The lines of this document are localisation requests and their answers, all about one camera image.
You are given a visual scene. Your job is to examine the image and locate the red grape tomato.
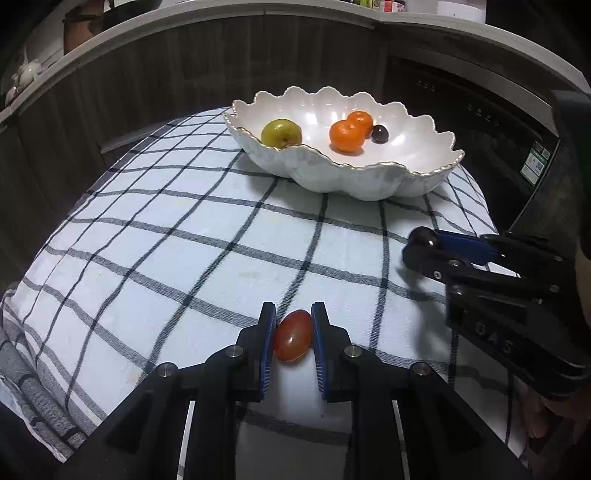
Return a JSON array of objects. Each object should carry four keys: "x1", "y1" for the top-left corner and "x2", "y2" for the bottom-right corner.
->
[{"x1": 273, "y1": 310, "x2": 313, "y2": 363}]

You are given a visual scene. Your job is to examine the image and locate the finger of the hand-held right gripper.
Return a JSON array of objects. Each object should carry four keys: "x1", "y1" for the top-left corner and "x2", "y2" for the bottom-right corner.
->
[
  {"x1": 434, "y1": 231, "x2": 561, "y2": 266},
  {"x1": 402, "y1": 242, "x2": 571, "y2": 298}
]

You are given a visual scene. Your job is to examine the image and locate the white teapot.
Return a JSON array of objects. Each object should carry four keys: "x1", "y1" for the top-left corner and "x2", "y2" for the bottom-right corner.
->
[{"x1": 6, "y1": 59, "x2": 41, "y2": 104}]

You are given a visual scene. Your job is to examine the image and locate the white rice cooker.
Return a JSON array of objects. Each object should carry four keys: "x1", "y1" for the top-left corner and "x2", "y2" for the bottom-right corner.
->
[{"x1": 436, "y1": 0, "x2": 486, "y2": 23}]

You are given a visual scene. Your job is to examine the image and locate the person's right hand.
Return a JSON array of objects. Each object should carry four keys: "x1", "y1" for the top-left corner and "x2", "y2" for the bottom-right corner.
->
[{"x1": 522, "y1": 385, "x2": 591, "y2": 444}]

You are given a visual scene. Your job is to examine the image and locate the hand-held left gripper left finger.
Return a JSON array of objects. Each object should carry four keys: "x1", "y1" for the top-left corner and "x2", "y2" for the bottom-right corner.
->
[{"x1": 60, "y1": 302, "x2": 278, "y2": 480}]

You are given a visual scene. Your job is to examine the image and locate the yellow-green apple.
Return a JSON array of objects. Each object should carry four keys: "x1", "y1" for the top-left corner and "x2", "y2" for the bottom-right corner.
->
[{"x1": 261, "y1": 119, "x2": 303, "y2": 149}]

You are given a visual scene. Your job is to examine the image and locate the white scalloped bowl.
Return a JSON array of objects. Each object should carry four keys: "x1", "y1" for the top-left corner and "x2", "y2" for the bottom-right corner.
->
[{"x1": 224, "y1": 85, "x2": 465, "y2": 202}]

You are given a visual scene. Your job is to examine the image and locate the white black checked cloth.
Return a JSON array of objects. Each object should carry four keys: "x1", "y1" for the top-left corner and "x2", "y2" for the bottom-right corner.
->
[{"x1": 0, "y1": 107, "x2": 532, "y2": 467}]

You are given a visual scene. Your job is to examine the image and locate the built-in black dishwasher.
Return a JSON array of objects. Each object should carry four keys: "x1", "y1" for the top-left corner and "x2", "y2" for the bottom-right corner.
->
[{"x1": 383, "y1": 55, "x2": 559, "y2": 232}]

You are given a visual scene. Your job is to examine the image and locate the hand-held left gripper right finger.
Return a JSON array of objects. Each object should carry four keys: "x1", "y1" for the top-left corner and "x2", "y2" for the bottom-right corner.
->
[{"x1": 310, "y1": 302, "x2": 532, "y2": 480}]

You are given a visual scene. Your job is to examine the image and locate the orange tangerine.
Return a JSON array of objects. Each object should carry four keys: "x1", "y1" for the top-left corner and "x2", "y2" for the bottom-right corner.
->
[
  {"x1": 329, "y1": 120, "x2": 365, "y2": 155},
  {"x1": 346, "y1": 111, "x2": 374, "y2": 138}
]

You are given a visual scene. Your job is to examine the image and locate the green label sticker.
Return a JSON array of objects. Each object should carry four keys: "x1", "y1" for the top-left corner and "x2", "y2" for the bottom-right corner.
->
[{"x1": 520, "y1": 141, "x2": 552, "y2": 178}]

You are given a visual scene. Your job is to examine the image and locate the wooden cutting board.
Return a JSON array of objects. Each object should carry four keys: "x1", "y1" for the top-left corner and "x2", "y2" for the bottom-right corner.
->
[{"x1": 63, "y1": 0, "x2": 107, "y2": 54}]

